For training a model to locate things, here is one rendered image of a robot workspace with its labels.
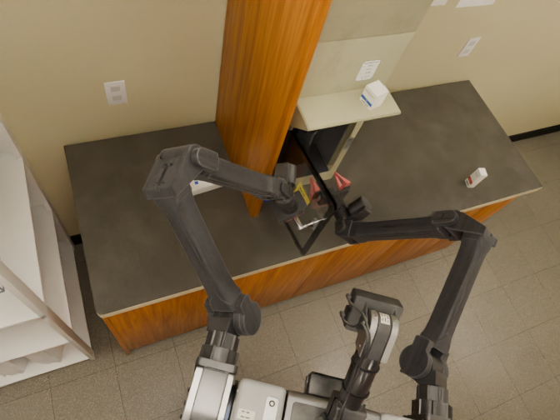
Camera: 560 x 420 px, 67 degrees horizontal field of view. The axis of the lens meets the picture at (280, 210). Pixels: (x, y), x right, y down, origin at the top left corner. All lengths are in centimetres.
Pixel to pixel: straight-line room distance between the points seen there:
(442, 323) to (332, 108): 66
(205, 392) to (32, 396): 169
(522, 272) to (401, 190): 166
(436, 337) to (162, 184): 72
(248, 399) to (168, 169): 47
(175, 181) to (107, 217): 89
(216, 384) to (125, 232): 86
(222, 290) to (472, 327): 229
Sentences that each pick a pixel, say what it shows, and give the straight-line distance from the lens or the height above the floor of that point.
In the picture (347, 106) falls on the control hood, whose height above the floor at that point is 151.
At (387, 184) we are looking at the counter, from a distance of 195.
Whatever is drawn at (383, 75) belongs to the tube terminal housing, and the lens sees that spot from 140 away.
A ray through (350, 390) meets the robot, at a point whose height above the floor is 166.
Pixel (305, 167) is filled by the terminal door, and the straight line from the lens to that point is 134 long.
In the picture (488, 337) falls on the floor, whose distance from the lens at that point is 309.
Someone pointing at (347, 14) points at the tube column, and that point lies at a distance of 114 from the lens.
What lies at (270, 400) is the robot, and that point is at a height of 153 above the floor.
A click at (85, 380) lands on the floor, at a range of 249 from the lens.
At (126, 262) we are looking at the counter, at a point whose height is 94.
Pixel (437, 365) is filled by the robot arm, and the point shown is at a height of 147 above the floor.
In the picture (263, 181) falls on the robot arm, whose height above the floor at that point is 150.
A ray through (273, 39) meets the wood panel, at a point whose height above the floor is 169.
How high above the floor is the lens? 243
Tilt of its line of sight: 60 degrees down
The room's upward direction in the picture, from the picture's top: 23 degrees clockwise
